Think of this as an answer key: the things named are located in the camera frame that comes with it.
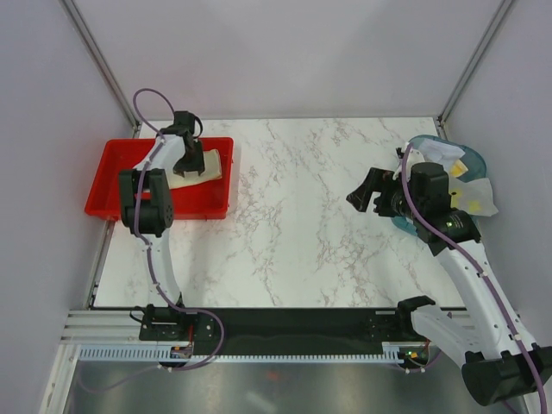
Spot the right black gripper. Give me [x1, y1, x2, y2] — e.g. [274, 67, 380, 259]
[347, 166, 424, 221]

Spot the yellow green patterned towel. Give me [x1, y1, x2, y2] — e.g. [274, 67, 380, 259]
[167, 149, 223, 190]

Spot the grey towel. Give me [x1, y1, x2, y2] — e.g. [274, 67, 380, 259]
[448, 176, 499, 216]

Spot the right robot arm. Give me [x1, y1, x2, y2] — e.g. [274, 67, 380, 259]
[347, 162, 551, 413]

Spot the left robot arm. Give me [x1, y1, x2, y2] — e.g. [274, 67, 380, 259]
[118, 111, 205, 340]

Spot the red plastic tray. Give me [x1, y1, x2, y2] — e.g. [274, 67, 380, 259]
[83, 136, 236, 222]

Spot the light blue towel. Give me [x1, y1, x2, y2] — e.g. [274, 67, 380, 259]
[418, 140, 465, 170]

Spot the yellow towel in basket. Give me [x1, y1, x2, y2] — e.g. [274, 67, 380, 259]
[448, 160, 468, 178]

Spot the teal plastic basket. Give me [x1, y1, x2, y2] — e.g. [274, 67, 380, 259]
[390, 134, 489, 236]

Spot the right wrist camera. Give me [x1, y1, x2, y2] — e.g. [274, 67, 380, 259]
[396, 147, 425, 166]

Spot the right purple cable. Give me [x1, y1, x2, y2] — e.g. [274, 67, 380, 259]
[396, 141, 549, 414]

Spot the right aluminium frame post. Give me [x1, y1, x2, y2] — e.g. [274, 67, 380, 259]
[434, 0, 518, 130]

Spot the aluminium frame post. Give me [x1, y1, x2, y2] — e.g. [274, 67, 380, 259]
[59, 0, 141, 138]
[434, 0, 518, 130]

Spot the left aluminium frame post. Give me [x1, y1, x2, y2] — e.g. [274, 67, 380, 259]
[59, 0, 141, 138]

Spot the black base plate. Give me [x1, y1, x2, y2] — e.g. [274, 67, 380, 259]
[139, 305, 426, 355]

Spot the white slotted cable duct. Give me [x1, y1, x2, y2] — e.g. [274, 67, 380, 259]
[78, 342, 431, 367]

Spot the aluminium rail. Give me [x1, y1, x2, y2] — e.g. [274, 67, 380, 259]
[58, 308, 150, 344]

